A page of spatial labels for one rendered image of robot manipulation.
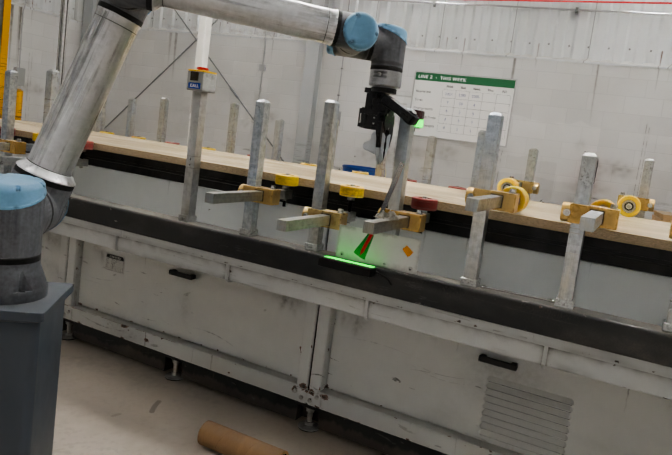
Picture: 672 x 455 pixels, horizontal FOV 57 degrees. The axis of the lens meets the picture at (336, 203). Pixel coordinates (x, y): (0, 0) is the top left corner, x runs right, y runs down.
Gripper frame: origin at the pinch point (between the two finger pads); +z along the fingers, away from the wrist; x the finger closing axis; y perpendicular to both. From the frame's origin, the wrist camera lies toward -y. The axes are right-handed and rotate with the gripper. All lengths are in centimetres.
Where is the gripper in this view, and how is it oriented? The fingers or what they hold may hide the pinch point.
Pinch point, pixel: (381, 160)
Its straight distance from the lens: 174.6
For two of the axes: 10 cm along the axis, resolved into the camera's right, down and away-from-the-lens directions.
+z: -1.3, 9.9, 1.1
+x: -4.5, 0.4, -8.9
